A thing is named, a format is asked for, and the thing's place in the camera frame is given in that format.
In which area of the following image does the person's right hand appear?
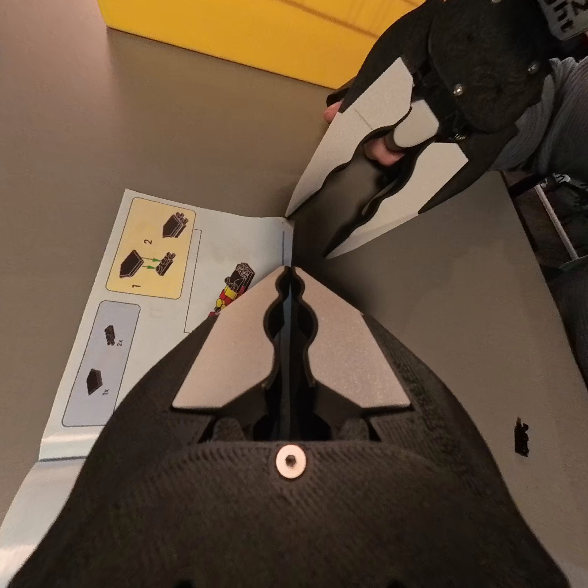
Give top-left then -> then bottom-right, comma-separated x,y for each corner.
323,100 -> 406,168

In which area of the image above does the lego instruction booklet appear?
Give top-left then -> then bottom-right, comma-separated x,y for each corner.
0,187 -> 295,559

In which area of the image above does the yellow plastic bin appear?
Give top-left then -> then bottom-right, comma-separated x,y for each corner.
98,0 -> 430,90

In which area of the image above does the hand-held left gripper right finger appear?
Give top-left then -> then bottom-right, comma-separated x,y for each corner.
292,266 -> 411,410

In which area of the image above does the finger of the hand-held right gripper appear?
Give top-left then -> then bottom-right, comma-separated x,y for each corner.
324,141 -> 470,260
285,59 -> 416,219

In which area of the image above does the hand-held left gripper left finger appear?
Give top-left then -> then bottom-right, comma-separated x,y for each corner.
172,266 -> 295,410

